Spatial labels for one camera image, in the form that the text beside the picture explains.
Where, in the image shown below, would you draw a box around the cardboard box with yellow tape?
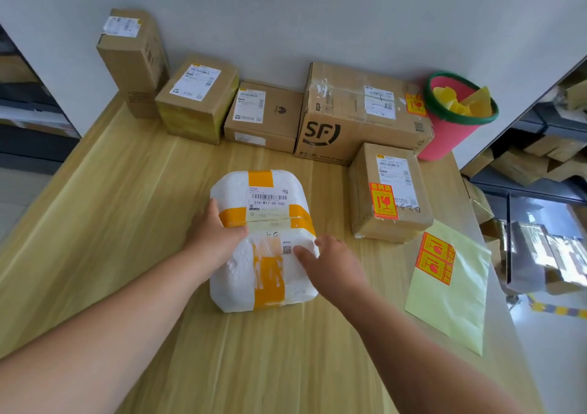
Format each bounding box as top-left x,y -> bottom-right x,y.
154,54 -> 240,146

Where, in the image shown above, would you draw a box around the person's right forearm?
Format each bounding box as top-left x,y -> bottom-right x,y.
328,285 -> 524,414

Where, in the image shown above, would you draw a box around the yellow paper scraps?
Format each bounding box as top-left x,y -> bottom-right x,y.
432,86 -> 493,119

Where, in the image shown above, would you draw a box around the taped glossy cardboard parcel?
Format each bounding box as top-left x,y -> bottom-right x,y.
504,220 -> 587,296

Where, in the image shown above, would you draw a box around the person's left forearm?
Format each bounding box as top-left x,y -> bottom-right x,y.
0,248 -> 217,414

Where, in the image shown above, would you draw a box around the pink waste bin green rim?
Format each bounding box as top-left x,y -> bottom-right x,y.
416,71 -> 500,162

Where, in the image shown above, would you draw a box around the cardboard box red fragile sticker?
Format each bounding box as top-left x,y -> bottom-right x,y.
349,142 -> 434,244

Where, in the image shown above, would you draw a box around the dark shelf with parcels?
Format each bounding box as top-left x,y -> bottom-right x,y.
0,24 -> 83,163

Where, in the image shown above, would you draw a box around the tall upright cardboard box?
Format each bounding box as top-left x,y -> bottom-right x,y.
96,8 -> 171,120

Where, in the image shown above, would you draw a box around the flat brown cardboard box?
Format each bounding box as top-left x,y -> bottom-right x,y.
223,81 -> 304,154

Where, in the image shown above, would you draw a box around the yellow black floor tape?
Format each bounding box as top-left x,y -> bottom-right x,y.
526,293 -> 587,321

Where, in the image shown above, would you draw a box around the person's right hand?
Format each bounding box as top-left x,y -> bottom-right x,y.
293,235 -> 369,310

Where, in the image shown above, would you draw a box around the person's left hand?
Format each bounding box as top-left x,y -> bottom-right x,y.
183,198 -> 249,270

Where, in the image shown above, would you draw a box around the white foam box yellow tape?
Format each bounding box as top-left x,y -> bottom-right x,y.
209,170 -> 320,314

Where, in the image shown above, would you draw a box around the large cardboard box black logo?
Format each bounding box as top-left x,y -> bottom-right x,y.
294,62 -> 435,167

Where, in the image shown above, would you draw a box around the pale yellow sticker backing sheet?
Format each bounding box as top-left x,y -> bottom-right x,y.
404,219 -> 492,357

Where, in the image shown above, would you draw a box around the dark metal storage shelf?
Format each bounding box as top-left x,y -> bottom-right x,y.
459,55 -> 587,205

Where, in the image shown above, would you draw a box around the pile of cardboard parcels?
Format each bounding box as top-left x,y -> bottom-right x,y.
460,75 -> 587,188

